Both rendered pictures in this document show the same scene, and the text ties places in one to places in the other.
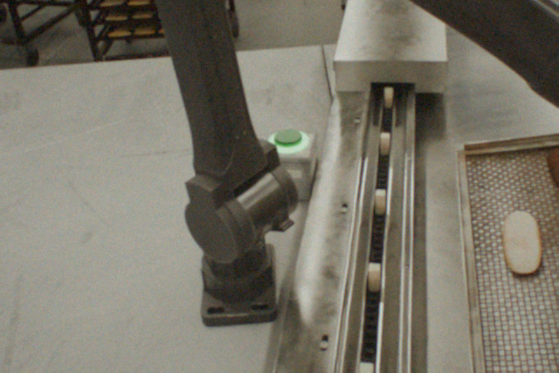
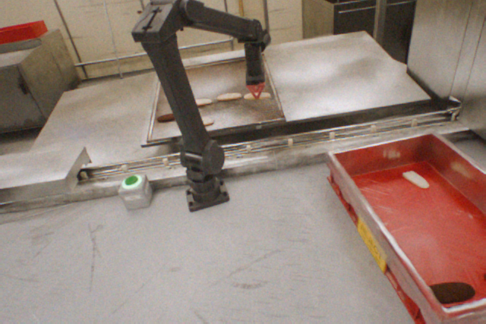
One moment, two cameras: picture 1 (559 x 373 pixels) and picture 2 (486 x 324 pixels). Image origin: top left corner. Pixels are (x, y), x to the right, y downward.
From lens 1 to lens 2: 0.99 m
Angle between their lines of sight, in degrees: 81
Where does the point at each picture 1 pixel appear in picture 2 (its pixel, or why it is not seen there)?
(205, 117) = (199, 121)
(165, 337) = (238, 209)
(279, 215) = not seen: hidden behind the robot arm
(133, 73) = not seen: outside the picture
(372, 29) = (33, 173)
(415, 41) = (58, 157)
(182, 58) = (190, 103)
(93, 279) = (207, 249)
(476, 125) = (106, 158)
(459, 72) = not seen: hidden behind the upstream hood
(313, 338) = (238, 159)
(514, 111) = (99, 152)
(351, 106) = (90, 183)
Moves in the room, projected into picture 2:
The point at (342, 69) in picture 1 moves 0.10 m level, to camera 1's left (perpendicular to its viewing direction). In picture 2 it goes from (67, 179) to (61, 200)
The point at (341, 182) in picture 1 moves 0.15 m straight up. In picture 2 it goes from (153, 172) to (139, 132)
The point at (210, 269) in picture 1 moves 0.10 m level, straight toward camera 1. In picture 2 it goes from (212, 189) to (244, 176)
